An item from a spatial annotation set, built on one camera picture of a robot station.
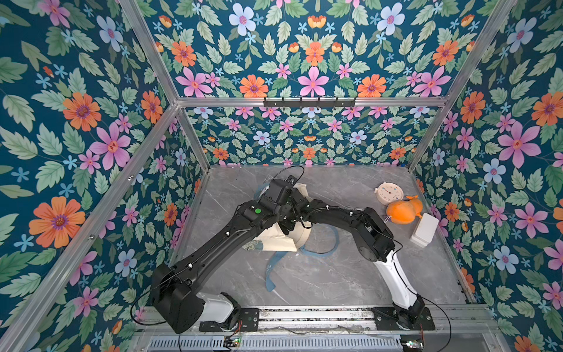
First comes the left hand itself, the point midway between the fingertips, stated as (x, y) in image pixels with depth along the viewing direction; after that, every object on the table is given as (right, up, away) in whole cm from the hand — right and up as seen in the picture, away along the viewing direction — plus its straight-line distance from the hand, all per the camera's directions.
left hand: (282, 197), depth 79 cm
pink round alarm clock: (+50, +1, +26) cm, 57 cm away
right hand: (0, -9, +20) cm, 22 cm away
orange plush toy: (+52, -7, +15) cm, 55 cm away
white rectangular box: (+60, -14, +12) cm, 63 cm away
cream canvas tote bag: (-3, -15, -2) cm, 15 cm away
